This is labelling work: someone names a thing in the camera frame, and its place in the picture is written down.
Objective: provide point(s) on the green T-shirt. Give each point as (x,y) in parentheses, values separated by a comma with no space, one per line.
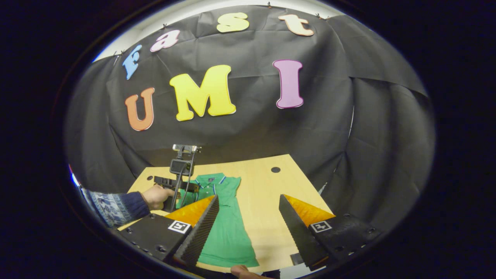
(228,232)

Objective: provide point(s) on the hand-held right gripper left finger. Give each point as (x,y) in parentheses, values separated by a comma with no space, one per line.
(199,232)

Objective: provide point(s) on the black backdrop cloth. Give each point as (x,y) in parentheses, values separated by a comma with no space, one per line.
(252,131)

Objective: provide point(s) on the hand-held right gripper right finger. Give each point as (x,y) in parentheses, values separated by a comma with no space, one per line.
(298,232)

